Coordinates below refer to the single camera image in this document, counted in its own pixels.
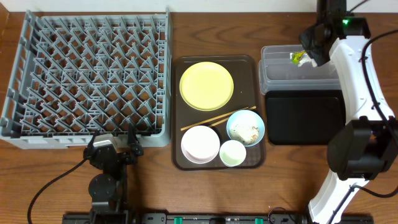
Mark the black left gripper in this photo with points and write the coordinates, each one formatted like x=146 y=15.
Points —
x=125 y=156

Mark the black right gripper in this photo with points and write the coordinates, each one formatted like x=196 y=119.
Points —
x=306 y=36

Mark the white paper napkin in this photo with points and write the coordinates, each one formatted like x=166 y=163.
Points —
x=305 y=58

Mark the green snack wrapper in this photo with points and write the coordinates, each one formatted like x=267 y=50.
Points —
x=296 y=57

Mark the light blue bowl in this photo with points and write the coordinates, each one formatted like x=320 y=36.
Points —
x=247 y=128

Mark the pale green cup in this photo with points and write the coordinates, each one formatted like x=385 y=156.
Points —
x=232 y=153

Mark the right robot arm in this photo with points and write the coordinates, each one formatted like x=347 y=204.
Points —
x=367 y=144

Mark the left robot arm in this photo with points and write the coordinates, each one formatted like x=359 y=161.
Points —
x=108 y=190

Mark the clear plastic waste bin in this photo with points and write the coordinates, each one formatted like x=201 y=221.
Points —
x=278 y=73

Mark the black waste tray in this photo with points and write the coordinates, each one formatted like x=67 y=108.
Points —
x=304 y=117

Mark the grey plastic dish rack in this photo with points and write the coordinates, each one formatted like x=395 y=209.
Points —
x=74 y=75

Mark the pink white bowl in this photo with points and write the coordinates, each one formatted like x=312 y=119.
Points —
x=200 y=144

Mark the lower wooden chopstick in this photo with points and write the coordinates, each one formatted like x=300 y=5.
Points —
x=233 y=116

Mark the wooden chopstick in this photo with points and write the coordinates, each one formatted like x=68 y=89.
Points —
x=200 y=123
x=233 y=116

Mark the upper wooden chopstick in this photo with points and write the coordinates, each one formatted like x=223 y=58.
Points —
x=200 y=123

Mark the yellow round plate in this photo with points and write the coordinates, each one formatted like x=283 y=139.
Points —
x=206 y=86

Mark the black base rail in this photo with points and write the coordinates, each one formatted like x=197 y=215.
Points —
x=161 y=218

